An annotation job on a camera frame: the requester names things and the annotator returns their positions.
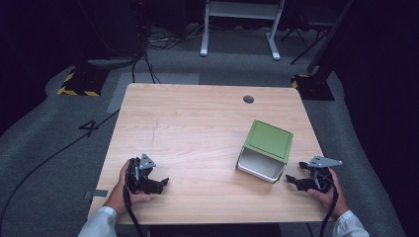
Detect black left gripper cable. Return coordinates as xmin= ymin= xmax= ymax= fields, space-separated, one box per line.
xmin=123 ymin=157 xmax=146 ymax=237

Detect black yellow striped base plate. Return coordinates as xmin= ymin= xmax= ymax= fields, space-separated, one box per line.
xmin=56 ymin=66 xmax=111 ymax=98
xmin=291 ymin=73 xmax=336 ymax=102

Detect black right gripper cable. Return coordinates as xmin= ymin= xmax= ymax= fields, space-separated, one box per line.
xmin=318 ymin=171 xmax=340 ymax=237

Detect white metal desk frame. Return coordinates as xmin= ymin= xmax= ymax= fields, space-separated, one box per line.
xmin=200 ymin=0 xmax=287 ymax=62

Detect black slanted stand pole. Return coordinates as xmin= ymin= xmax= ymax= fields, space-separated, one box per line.
xmin=305 ymin=0 xmax=356 ymax=75

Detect tangle of floor cables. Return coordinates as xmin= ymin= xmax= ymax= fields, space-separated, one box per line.
xmin=144 ymin=19 xmax=211 ymax=51

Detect grey round stand base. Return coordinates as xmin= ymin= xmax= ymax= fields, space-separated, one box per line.
xmin=86 ymin=56 xmax=139 ymax=71

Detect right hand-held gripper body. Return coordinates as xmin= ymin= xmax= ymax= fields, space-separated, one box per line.
xmin=297 ymin=155 xmax=344 ymax=195

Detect person's right hand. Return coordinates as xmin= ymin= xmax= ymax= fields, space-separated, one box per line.
xmin=306 ymin=167 xmax=350 ymax=219

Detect black folding stand legs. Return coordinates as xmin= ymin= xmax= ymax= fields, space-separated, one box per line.
xmin=280 ymin=20 xmax=332 ymax=66

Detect long black floor cable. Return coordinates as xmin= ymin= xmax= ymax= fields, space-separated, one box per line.
xmin=0 ymin=109 xmax=122 ymax=231

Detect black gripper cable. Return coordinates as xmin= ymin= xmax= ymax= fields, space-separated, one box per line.
xmin=123 ymin=157 xmax=146 ymax=237
xmin=318 ymin=171 xmax=340 ymax=237

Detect grey tape piece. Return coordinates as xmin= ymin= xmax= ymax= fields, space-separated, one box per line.
xmin=83 ymin=189 xmax=110 ymax=200

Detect person's left hand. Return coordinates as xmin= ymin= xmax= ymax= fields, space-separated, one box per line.
xmin=103 ymin=159 xmax=152 ymax=215

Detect green bin with white inside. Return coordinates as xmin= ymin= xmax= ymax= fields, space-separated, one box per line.
xmin=235 ymin=118 xmax=294 ymax=185

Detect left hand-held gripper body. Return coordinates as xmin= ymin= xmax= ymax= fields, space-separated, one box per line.
xmin=126 ymin=152 xmax=157 ymax=196

